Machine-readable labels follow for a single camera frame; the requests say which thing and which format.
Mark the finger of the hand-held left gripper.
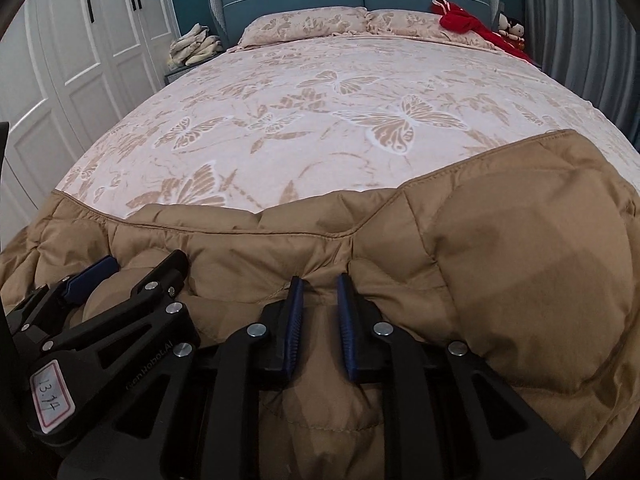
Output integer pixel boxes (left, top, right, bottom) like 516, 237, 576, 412
7, 255, 119, 334
40, 249, 190, 356

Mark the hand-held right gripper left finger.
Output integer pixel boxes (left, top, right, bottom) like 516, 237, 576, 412
205, 275, 305, 480

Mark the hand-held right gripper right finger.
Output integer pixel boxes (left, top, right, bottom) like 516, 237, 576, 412
335, 273, 586, 480

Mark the tan quilted jacket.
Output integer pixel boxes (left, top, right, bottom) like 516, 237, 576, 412
0, 129, 640, 480

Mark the pile of cream clothes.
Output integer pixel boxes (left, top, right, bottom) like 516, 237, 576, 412
169, 24, 223, 67

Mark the white wardrobe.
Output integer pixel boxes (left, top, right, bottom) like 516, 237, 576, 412
0, 0, 181, 211

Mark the grey nightstand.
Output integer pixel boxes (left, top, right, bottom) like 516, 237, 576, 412
164, 52, 226, 92

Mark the butterfly print quilt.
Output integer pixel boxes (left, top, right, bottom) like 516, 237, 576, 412
52, 35, 640, 221

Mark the butterfly print pillow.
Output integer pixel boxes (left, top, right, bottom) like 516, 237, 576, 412
367, 9, 496, 48
237, 6, 371, 51

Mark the red garment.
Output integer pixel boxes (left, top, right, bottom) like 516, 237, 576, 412
432, 0, 533, 61

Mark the grey curtain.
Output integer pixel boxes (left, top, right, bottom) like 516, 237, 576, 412
520, 0, 640, 147

